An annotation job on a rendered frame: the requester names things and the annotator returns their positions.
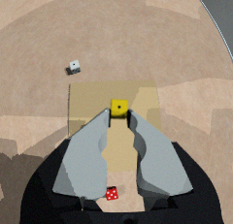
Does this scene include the red die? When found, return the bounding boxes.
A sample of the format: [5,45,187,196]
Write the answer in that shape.
[106,186,118,201]

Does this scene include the yellow die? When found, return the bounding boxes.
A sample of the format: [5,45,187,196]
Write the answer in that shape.
[111,99,128,119]

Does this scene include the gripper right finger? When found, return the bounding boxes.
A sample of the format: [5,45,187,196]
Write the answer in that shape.
[126,109,224,224]

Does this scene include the white die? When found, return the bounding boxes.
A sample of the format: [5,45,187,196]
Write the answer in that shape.
[69,60,81,75]

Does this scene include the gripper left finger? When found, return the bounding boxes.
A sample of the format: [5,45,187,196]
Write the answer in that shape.
[19,108,111,224]

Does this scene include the beige flat mat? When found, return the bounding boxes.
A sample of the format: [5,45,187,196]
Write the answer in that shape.
[69,80,162,173]

